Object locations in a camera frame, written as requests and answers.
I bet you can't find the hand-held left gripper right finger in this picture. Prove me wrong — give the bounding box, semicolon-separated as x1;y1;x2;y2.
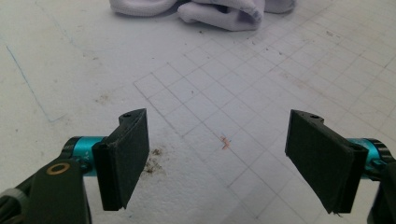
284;109;369;215

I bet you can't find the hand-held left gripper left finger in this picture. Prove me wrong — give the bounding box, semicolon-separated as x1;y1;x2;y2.
92;107;150;212

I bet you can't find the lavender printed towel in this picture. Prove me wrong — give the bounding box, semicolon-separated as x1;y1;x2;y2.
108;0;297;33

